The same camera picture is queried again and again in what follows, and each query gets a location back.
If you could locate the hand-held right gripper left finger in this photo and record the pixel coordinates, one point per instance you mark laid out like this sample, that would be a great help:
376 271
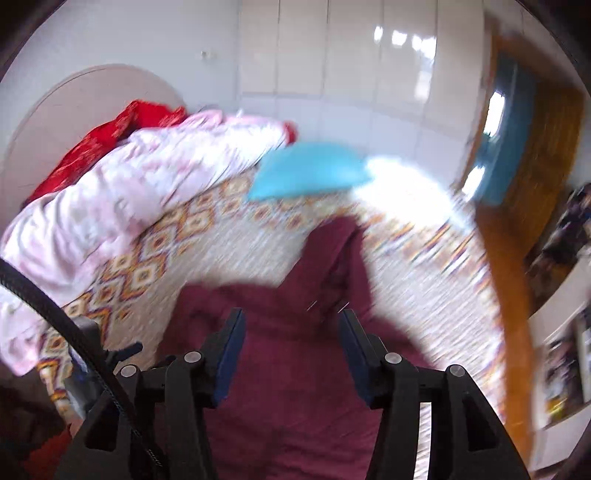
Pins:
229 355

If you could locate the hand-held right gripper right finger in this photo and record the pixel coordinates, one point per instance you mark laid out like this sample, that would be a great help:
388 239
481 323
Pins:
354 360

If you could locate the maroon quilt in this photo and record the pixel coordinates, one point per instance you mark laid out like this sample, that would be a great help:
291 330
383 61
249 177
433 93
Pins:
286 392

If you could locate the shelf rack with clothes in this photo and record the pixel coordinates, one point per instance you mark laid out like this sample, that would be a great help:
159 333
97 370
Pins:
568 221

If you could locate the diamond patterned bed cover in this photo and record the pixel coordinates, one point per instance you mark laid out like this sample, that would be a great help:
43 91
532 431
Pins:
152 249

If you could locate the pink floral duvet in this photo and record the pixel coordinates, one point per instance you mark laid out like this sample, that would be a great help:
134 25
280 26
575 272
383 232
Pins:
115 194

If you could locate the white pillow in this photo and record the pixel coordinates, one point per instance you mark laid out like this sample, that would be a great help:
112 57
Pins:
415 189

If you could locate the teal pillow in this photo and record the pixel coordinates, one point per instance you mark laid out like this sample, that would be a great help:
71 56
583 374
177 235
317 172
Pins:
304 170

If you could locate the white shelf unit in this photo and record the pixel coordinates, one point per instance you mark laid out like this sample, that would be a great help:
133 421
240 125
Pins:
554 304

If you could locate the red patterned cloth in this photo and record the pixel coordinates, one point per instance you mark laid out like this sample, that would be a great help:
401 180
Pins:
92 143

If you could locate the rounded beige headboard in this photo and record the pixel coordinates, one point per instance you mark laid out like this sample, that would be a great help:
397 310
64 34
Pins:
60 101

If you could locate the teal curtain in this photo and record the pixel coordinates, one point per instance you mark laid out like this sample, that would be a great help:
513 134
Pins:
503 138

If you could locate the wooden door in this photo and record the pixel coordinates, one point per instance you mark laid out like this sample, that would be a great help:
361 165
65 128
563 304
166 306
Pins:
549 152

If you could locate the white glossy wardrobe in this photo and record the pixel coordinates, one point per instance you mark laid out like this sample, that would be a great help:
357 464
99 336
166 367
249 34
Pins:
351 69

